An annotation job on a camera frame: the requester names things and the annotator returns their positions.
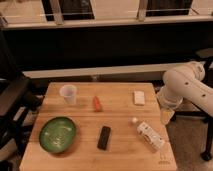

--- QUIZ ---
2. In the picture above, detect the green ceramic bowl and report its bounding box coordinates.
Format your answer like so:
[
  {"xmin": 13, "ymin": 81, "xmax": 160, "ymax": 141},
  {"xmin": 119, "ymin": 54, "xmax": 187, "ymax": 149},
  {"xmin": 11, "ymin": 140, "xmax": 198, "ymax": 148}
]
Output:
[{"xmin": 39, "ymin": 117, "xmax": 77, "ymax": 154}]

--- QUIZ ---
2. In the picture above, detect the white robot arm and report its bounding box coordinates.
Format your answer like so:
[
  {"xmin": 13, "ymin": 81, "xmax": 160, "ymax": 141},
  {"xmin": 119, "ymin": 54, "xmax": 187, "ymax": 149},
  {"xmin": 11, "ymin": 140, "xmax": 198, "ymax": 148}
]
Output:
[{"xmin": 156, "ymin": 61, "xmax": 213, "ymax": 125}]

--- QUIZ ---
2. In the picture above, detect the white plastic bottle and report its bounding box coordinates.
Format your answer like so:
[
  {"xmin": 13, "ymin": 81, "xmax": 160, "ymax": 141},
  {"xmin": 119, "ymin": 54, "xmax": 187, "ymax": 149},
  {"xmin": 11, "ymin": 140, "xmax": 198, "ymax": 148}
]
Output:
[{"xmin": 131, "ymin": 117, "xmax": 165, "ymax": 151}]

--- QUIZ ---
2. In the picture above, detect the white rectangular sponge block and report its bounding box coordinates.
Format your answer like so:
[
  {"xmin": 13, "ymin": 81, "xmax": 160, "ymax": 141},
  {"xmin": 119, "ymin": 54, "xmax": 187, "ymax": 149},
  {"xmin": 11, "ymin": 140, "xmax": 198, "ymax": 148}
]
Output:
[{"xmin": 134, "ymin": 91, "xmax": 145, "ymax": 105}]

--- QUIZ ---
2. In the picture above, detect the black remote control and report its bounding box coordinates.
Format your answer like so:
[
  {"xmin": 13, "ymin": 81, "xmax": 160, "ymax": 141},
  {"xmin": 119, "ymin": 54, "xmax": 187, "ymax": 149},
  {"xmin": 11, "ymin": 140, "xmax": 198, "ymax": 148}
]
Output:
[{"xmin": 97, "ymin": 126, "xmax": 111, "ymax": 150}]

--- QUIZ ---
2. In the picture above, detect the orange carrot toy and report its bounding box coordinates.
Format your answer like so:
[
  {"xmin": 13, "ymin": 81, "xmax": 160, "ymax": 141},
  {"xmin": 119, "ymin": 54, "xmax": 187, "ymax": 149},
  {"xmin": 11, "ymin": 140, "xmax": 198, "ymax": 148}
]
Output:
[{"xmin": 93, "ymin": 96, "xmax": 102, "ymax": 112}]

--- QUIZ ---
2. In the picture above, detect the black chair right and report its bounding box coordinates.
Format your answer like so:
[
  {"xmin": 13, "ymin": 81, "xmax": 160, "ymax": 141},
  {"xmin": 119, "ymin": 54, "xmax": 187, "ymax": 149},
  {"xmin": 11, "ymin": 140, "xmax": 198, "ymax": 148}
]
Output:
[{"xmin": 173, "ymin": 48, "xmax": 213, "ymax": 162}]

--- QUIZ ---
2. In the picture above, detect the black chair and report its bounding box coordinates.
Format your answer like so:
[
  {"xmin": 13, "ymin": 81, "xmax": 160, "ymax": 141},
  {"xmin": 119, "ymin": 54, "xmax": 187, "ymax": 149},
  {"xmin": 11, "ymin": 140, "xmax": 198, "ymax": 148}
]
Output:
[
  {"xmin": 173, "ymin": 48, "xmax": 213, "ymax": 162},
  {"xmin": 0, "ymin": 76, "xmax": 42, "ymax": 155}
]

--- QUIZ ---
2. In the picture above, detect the translucent plastic cup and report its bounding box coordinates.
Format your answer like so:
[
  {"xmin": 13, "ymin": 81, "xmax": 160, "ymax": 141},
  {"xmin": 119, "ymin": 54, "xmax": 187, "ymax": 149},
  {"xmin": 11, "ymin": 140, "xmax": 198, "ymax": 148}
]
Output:
[{"xmin": 59, "ymin": 85, "xmax": 77, "ymax": 106}]

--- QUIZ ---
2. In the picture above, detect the black chair left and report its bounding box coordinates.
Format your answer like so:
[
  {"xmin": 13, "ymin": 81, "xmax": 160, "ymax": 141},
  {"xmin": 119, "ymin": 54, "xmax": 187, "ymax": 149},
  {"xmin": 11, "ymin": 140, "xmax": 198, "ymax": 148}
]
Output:
[{"xmin": 0, "ymin": 76, "xmax": 42, "ymax": 155}]

